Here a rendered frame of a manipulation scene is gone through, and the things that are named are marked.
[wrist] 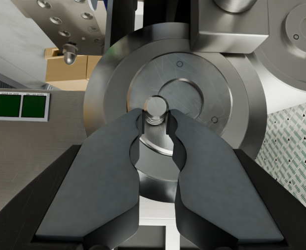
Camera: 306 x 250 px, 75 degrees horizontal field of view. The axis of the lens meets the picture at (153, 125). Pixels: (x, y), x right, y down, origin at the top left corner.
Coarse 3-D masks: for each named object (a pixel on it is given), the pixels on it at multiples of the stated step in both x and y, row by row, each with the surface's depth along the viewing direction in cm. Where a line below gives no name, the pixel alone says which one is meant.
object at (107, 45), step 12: (108, 0) 19; (120, 0) 24; (108, 12) 19; (120, 12) 24; (132, 12) 37; (108, 24) 19; (120, 24) 24; (132, 24) 38; (108, 36) 19; (120, 36) 25; (108, 48) 19
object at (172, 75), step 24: (144, 72) 14; (168, 72) 14; (192, 72) 14; (216, 72) 14; (144, 96) 14; (168, 96) 14; (192, 96) 14; (216, 96) 14; (216, 120) 14; (168, 144) 14
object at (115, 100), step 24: (144, 48) 16; (168, 48) 16; (120, 72) 16; (120, 96) 16; (240, 96) 16; (240, 120) 16; (144, 144) 15; (240, 144) 15; (144, 168) 15; (168, 168) 15
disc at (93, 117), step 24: (168, 24) 17; (120, 48) 16; (96, 72) 16; (240, 72) 16; (96, 96) 16; (264, 96) 16; (96, 120) 16; (264, 120) 16; (144, 192) 15; (168, 192) 15
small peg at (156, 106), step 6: (156, 96) 11; (150, 102) 11; (156, 102) 11; (162, 102) 11; (144, 108) 11; (150, 108) 11; (156, 108) 11; (162, 108) 11; (168, 108) 11; (150, 114) 11; (156, 114) 11; (162, 114) 11; (150, 120) 12; (156, 120) 11; (162, 120) 13
